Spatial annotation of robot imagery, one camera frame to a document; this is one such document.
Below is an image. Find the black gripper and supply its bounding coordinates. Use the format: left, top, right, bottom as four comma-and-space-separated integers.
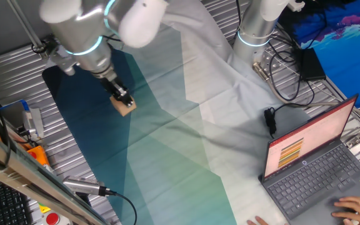
100, 76, 135, 108

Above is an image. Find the small wooden cube block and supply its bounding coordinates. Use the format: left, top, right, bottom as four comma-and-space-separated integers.
109, 95, 138, 118

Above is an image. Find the person left hand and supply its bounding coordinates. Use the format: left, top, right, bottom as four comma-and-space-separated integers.
246, 215, 270, 225

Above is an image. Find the person right hand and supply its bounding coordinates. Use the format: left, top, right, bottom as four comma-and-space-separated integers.
331, 196, 360, 225

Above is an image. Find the blue green gradient tablecloth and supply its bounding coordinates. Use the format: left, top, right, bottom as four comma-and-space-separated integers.
41, 0, 312, 225

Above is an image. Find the grey device with blue top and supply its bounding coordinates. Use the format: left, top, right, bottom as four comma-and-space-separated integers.
0, 99, 45, 140

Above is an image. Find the orange box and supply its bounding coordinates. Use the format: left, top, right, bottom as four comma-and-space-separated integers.
26, 145, 51, 166

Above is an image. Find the thin metal pole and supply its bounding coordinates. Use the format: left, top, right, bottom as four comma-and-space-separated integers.
6, 0, 47, 59

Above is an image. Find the red emergency stop button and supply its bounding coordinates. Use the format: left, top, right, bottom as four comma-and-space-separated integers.
45, 211, 61, 225

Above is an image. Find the black keyboard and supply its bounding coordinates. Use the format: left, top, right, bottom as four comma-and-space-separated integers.
0, 174, 33, 225

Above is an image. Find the flat black box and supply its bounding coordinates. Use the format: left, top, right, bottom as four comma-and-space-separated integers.
298, 47, 327, 82

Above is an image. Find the grey open laptop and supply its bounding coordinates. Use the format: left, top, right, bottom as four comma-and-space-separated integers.
257, 93, 360, 225

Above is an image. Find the blue painted poster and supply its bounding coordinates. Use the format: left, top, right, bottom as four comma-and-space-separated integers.
278, 0, 360, 109

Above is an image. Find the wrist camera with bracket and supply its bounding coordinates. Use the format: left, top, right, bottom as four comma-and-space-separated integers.
31, 37, 77, 77

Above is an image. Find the silver camera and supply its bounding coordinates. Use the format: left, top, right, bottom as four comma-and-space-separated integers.
62, 175, 109, 197

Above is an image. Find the black camera cable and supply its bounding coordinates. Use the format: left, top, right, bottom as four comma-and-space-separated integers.
104, 188, 138, 225

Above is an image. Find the aluminium frame beam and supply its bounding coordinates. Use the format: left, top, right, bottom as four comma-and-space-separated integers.
0, 124, 109, 225

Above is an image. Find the black bundled charger cable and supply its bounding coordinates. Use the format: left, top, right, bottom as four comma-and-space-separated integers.
263, 107, 278, 139

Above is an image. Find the grey flexible conduit cable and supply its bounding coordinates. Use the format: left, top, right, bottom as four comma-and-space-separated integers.
251, 61, 360, 126

